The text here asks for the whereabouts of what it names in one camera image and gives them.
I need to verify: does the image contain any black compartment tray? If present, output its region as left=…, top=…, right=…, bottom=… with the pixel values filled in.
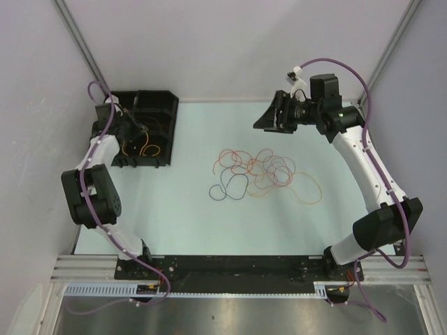
left=112, top=90, right=179, bottom=168

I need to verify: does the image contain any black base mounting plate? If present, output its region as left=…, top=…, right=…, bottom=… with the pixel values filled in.
left=114, top=254, right=364, bottom=296

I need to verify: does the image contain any orange thin cable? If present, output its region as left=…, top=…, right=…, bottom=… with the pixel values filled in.
left=246, top=146, right=323, bottom=205

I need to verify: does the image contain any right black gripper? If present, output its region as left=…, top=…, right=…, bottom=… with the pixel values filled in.
left=253, top=90, right=321, bottom=134

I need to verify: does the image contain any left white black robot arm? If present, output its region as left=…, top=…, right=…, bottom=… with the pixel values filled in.
left=61, top=94, right=154, bottom=279

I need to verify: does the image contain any white slotted cable duct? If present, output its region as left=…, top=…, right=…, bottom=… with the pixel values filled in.
left=65, top=283, right=328, bottom=299

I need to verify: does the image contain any aluminium frame rail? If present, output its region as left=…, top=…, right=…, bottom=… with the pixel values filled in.
left=51, top=255, right=432, bottom=285

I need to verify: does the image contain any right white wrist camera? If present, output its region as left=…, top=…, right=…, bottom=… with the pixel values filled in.
left=287, top=66, right=308, bottom=97

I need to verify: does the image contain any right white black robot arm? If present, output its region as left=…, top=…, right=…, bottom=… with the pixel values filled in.
left=253, top=67, right=423, bottom=280

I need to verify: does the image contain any yellow thin cable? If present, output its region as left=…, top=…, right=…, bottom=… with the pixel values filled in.
left=122, top=132, right=161, bottom=158

